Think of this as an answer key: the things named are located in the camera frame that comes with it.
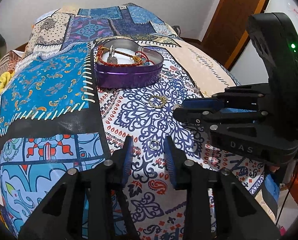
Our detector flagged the gold ring earring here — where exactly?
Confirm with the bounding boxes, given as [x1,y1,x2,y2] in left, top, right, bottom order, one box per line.
[148,95,167,109]

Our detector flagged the silver charm ring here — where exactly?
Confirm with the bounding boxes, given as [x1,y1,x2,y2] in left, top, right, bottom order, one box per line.
[107,45,119,65]

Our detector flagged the brown wooden door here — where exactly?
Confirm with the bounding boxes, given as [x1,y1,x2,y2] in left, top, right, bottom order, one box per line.
[201,0,269,70]

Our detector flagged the dark bag on floor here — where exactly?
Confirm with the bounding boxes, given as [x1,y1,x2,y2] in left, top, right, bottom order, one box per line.
[172,25,182,36]

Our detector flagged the purple heart-shaped tin box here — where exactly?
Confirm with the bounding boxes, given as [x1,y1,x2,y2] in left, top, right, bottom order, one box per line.
[94,39,164,89]

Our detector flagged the patchwork patterned bedspread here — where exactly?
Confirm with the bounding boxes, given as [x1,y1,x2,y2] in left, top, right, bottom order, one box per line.
[0,3,281,240]

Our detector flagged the yellow blanket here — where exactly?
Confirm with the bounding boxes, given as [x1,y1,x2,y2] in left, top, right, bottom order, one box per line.
[0,71,15,94]

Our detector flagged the brown patterned blanket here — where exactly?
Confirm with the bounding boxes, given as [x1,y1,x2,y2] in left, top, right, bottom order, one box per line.
[0,50,24,75]

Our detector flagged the small silver ring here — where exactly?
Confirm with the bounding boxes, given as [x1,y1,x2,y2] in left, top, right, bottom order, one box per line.
[148,139,160,151]

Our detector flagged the red beaded bracelet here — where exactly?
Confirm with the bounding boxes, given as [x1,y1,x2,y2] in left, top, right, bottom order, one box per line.
[96,45,140,68]

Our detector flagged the colourful thread bracelet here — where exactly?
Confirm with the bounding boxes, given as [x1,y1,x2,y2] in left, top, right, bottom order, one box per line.
[131,51,156,67]

